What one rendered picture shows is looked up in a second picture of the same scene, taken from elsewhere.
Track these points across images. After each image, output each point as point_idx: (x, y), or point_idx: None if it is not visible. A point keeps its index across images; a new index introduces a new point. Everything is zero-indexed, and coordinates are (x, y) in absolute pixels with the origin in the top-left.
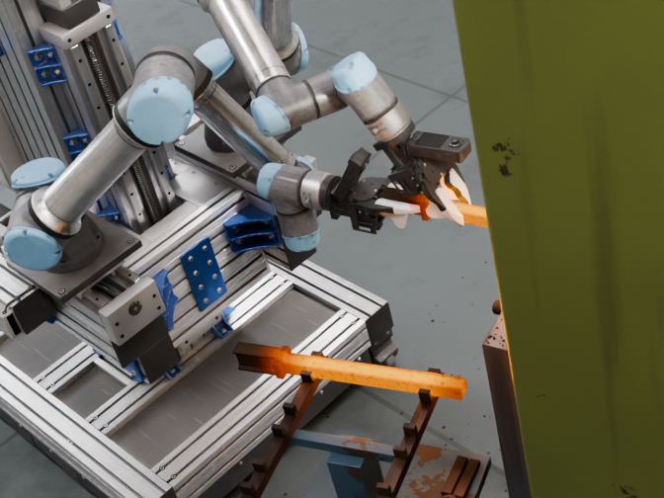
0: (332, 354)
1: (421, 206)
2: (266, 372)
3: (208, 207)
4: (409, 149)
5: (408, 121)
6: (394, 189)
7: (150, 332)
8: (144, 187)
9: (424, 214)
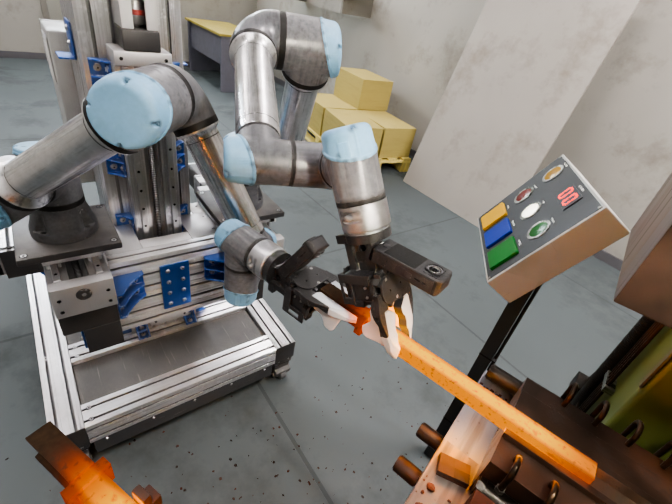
0: (247, 363)
1: (359, 319)
2: (63, 484)
3: (198, 241)
4: (376, 256)
5: (388, 223)
6: (337, 288)
7: (101, 315)
8: (158, 209)
9: (358, 328)
